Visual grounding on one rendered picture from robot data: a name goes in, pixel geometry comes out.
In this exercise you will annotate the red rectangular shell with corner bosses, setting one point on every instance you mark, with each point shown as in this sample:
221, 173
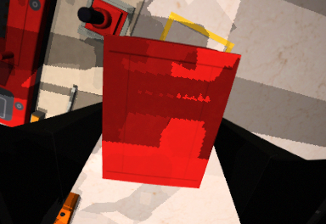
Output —
163, 103

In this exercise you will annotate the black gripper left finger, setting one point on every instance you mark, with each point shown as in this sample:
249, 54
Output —
40, 162

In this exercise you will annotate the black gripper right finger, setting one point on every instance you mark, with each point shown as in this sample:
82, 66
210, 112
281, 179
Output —
268, 184

